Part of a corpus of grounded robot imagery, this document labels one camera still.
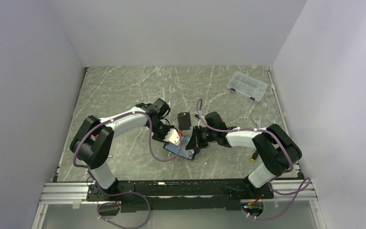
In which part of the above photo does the clear plastic organizer box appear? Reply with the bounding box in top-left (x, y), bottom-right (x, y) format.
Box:
top-left (227, 71), bottom-right (268, 102)

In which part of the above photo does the black VIP card stack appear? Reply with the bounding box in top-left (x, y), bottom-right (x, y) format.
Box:
top-left (177, 112), bottom-right (191, 131)

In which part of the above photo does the silver open-end wrench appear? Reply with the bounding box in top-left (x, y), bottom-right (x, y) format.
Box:
top-left (253, 116), bottom-right (262, 129)

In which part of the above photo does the blue leather card holder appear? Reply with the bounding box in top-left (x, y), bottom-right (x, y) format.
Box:
top-left (163, 136), bottom-right (200, 160)

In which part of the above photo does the yellow black small screwdriver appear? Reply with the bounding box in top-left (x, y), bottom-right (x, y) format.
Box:
top-left (251, 151), bottom-right (259, 162)

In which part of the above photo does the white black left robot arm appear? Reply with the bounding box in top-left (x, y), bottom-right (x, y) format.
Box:
top-left (70, 98), bottom-right (182, 200)

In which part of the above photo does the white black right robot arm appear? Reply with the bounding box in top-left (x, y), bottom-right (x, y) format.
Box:
top-left (186, 112), bottom-right (302, 198)

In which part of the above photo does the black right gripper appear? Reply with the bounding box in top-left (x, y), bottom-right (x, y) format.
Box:
top-left (186, 125), bottom-right (217, 150)

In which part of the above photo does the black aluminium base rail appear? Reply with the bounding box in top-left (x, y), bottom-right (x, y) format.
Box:
top-left (39, 179), bottom-right (317, 213)

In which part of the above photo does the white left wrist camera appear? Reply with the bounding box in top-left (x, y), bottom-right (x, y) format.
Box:
top-left (164, 128), bottom-right (181, 146)

